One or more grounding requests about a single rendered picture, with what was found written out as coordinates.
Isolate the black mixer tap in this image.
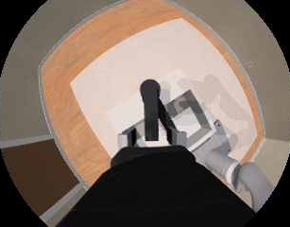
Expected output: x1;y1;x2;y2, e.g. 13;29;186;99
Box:
140;79;176;142

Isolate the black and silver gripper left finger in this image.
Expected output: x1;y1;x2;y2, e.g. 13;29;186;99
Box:
117;129;136;151

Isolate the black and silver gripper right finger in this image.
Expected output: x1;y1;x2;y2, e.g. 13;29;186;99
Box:
166;127;187;147

